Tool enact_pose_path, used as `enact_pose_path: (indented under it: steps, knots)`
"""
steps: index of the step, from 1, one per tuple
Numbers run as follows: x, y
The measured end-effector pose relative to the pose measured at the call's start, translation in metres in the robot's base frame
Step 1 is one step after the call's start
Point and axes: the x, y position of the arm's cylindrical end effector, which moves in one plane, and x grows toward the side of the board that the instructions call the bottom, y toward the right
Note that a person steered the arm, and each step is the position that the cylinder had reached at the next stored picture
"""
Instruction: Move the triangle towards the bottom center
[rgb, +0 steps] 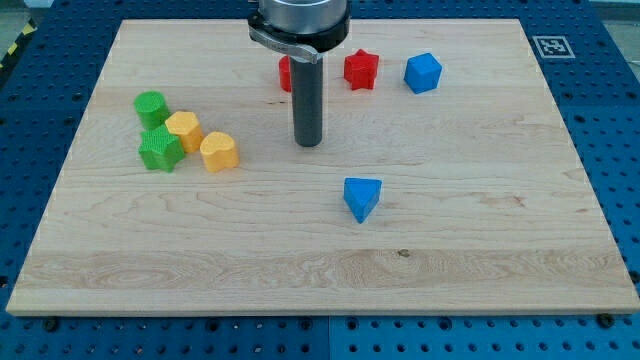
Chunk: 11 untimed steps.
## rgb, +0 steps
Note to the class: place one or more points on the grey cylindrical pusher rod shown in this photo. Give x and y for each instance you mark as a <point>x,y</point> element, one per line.
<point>307,101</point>

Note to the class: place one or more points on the blue triangle block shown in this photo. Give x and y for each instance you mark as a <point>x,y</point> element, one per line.
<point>361,195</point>

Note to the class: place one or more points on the red block behind rod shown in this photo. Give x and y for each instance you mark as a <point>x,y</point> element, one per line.
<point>285,74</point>

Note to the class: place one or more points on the red star block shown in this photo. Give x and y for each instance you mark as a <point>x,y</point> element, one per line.
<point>360,70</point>

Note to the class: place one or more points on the yellow heart block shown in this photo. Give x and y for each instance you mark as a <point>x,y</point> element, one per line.
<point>219,151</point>

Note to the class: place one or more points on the blue cube block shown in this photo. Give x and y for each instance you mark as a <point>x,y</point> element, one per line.
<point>422,73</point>

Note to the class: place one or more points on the yellow hexagon block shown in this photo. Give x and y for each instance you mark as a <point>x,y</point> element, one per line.
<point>186,126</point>

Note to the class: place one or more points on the green cylinder block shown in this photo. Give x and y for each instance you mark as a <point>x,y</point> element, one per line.
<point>152,109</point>

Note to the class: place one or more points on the green star block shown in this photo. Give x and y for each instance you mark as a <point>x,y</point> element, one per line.
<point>160,149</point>

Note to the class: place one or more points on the wooden board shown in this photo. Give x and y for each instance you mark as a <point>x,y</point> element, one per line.
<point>484,209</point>

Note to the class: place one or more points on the white fiducial marker tag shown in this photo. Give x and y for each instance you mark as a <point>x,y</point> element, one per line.
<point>553,47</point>

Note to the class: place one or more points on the black yellow hazard tape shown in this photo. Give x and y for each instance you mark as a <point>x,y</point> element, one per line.
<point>17,48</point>

